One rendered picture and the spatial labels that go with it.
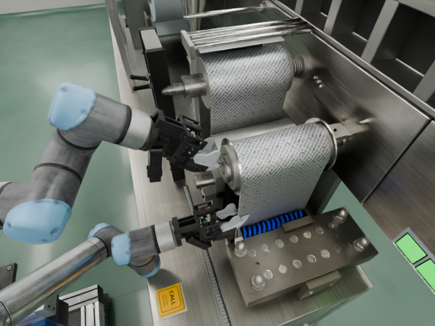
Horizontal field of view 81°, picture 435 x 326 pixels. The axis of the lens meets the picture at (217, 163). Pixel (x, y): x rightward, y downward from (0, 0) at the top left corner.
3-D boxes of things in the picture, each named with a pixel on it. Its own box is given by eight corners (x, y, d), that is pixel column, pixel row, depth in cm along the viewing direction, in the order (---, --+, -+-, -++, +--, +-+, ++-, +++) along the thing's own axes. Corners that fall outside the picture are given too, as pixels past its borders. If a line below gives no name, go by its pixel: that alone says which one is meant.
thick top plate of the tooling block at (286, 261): (226, 252, 78) (226, 244, 74) (337, 215, 87) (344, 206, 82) (246, 308, 68) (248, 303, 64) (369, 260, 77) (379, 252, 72)
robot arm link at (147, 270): (138, 244, 81) (129, 228, 73) (167, 259, 78) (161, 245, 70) (121, 266, 77) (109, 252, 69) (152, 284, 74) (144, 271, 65)
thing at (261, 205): (235, 228, 78) (239, 194, 64) (303, 207, 83) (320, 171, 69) (236, 229, 78) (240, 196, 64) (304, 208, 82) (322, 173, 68)
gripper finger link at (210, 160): (235, 160, 60) (204, 148, 54) (220, 176, 62) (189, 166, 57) (231, 151, 62) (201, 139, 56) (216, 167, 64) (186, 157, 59)
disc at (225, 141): (220, 165, 74) (221, 126, 63) (222, 165, 74) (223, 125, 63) (239, 207, 65) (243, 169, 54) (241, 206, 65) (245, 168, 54)
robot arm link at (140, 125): (114, 152, 46) (112, 125, 51) (138, 158, 49) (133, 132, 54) (134, 123, 43) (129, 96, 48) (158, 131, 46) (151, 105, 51)
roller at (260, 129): (209, 154, 85) (208, 127, 76) (278, 137, 91) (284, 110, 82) (221, 181, 78) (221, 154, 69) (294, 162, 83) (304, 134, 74)
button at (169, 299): (156, 292, 77) (155, 290, 75) (179, 284, 79) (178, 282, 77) (161, 317, 73) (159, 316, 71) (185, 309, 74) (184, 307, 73)
